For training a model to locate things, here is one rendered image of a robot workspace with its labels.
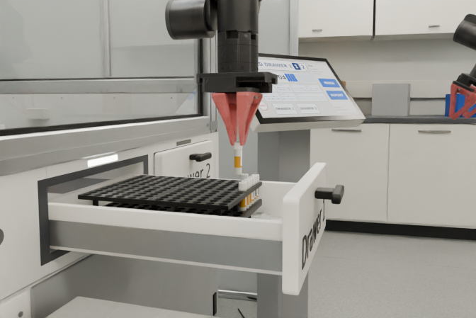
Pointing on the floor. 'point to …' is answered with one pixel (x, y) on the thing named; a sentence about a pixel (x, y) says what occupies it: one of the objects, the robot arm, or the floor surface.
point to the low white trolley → (115, 310)
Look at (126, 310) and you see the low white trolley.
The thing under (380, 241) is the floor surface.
